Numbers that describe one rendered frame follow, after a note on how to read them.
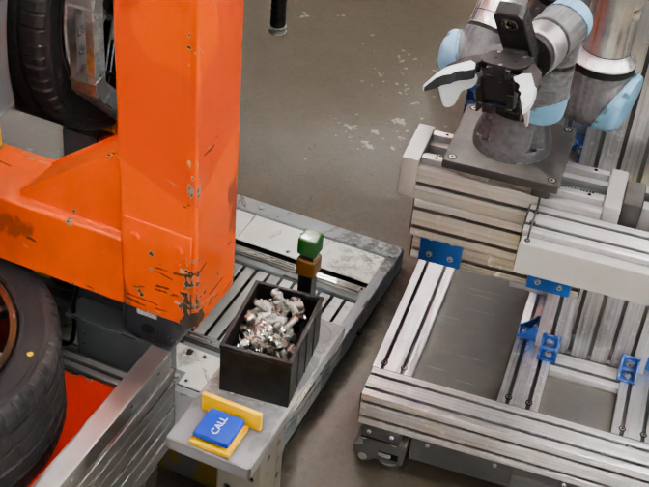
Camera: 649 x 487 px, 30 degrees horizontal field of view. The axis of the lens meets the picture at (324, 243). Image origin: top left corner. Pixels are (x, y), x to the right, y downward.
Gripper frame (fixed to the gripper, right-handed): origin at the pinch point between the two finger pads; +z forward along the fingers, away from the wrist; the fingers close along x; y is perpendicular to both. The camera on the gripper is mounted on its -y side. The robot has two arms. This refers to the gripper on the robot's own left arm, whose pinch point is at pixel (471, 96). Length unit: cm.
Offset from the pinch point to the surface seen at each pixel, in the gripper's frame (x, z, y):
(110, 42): 114, -49, 35
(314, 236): 45, -25, 52
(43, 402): 74, 23, 70
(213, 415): 45, 10, 70
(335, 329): 42, -26, 74
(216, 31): 50, -9, 4
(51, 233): 87, 2, 49
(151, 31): 58, -2, 3
